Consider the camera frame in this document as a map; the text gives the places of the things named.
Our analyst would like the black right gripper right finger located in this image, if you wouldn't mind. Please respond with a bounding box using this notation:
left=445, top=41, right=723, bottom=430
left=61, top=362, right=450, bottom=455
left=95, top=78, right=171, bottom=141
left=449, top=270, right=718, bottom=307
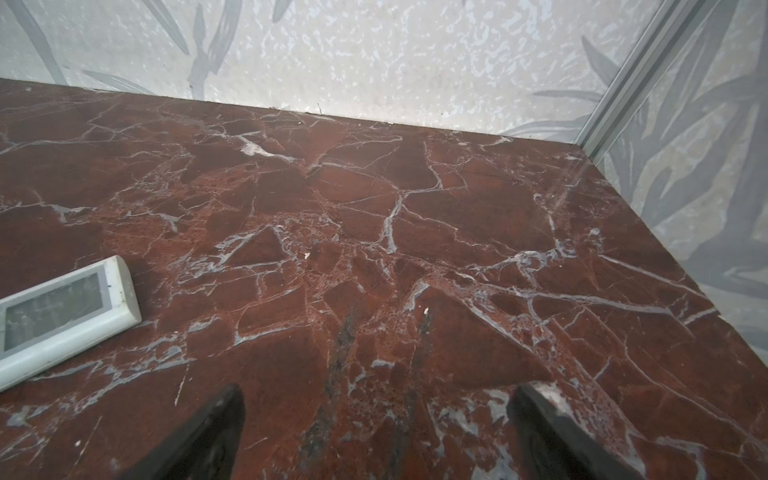
left=507, top=384, right=641, bottom=479

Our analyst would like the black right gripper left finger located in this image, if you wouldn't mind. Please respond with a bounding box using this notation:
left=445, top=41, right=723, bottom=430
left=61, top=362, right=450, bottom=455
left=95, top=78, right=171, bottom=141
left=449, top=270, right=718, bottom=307
left=118, top=384, right=246, bottom=479

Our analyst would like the white remote with display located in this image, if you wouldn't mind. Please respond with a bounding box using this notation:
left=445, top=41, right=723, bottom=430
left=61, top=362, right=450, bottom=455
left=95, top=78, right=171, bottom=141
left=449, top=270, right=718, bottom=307
left=1, top=255, right=142, bottom=391

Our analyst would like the aluminium frame post right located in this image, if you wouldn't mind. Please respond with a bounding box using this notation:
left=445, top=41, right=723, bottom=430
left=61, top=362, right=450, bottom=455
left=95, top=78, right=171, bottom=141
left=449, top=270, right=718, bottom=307
left=576, top=0, right=719, bottom=164

